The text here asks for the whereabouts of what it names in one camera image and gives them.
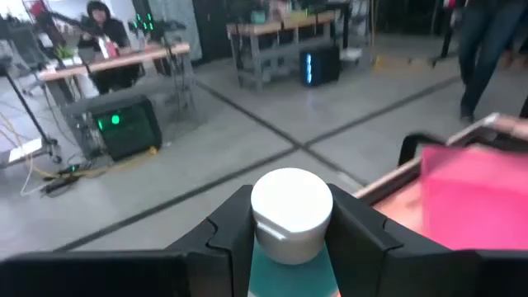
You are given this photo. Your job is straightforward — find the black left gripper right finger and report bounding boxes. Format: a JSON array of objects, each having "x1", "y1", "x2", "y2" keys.
[{"x1": 325, "y1": 184, "x2": 439, "y2": 297}]

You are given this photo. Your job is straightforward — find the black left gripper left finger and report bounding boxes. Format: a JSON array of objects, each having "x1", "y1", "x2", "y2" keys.
[{"x1": 164, "y1": 184, "x2": 257, "y2": 297}]

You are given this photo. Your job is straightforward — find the teal paint bottle white cap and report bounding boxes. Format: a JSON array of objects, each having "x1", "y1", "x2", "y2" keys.
[{"x1": 246, "y1": 167, "x2": 342, "y2": 297}]

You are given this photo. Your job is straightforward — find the translucent pink plastic tray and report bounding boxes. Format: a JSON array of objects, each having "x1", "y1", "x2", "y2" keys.
[{"x1": 419, "y1": 144, "x2": 528, "y2": 252}]

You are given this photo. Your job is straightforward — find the black computer tower green lights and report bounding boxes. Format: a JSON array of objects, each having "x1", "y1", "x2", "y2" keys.
[{"x1": 60, "y1": 94, "x2": 163, "y2": 163}]

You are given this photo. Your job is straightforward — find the black power strip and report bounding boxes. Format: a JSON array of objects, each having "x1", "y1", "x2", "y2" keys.
[{"x1": 40, "y1": 164, "x2": 82, "y2": 195}]

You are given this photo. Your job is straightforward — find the black computer tower blue strip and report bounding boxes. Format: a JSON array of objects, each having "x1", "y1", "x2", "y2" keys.
[{"x1": 299, "y1": 45, "x2": 342, "y2": 88}]

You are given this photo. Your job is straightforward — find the black wheeled stand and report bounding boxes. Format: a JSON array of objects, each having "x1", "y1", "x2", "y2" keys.
[{"x1": 0, "y1": 57, "x2": 64, "y2": 165}]

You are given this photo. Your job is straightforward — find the wooden-top desk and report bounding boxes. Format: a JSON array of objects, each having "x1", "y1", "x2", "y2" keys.
[{"x1": 39, "y1": 42, "x2": 195, "y2": 108}]

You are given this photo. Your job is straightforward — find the grey wooden-top workbench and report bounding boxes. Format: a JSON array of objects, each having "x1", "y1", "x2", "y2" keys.
[{"x1": 226, "y1": 8, "x2": 342, "y2": 91}]

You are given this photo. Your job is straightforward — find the person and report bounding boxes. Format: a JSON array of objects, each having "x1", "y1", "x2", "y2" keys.
[
  {"x1": 77, "y1": 0, "x2": 141, "y2": 95},
  {"x1": 456, "y1": 0, "x2": 528, "y2": 124}
]

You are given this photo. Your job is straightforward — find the small green desk plant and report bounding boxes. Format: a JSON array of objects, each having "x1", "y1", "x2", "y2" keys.
[{"x1": 54, "y1": 44, "x2": 76, "y2": 67}]

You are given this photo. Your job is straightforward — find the black frame handle loop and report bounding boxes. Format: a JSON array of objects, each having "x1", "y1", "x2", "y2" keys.
[{"x1": 398, "y1": 132, "x2": 449, "y2": 167}]

